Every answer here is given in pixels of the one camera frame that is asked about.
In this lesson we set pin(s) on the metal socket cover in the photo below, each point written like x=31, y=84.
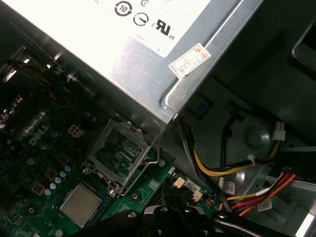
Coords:
x=100, y=143

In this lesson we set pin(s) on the grey metal drive cage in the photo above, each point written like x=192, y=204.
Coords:
x=284, y=217

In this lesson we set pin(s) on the green motherboard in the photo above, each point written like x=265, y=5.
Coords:
x=138, y=197

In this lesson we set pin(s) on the black RAM slot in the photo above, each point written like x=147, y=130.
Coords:
x=197, y=196
x=179, y=183

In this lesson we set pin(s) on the black open PC case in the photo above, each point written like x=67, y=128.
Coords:
x=271, y=74

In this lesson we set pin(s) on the grey power supply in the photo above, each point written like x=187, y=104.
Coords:
x=148, y=74

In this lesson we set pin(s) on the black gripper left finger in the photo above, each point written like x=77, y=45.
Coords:
x=118, y=222

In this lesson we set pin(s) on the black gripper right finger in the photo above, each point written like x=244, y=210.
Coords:
x=247, y=230

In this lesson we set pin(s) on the silver CPU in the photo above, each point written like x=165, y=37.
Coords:
x=80, y=206

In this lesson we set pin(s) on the red white inspection sticker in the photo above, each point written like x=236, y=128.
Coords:
x=190, y=61

